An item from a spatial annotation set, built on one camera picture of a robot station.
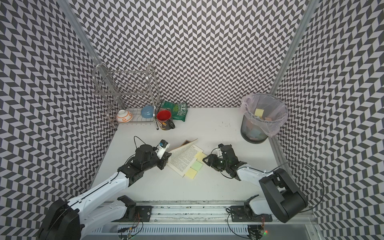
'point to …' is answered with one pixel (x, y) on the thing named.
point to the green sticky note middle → (196, 165)
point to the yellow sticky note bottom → (191, 173)
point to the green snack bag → (178, 111)
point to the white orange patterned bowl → (124, 116)
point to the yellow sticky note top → (199, 156)
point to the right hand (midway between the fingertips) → (205, 164)
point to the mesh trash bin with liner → (264, 115)
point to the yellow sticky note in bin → (259, 112)
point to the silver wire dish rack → (130, 97)
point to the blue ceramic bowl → (147, 111)
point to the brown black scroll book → (179, 159)
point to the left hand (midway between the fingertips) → (168, 154)
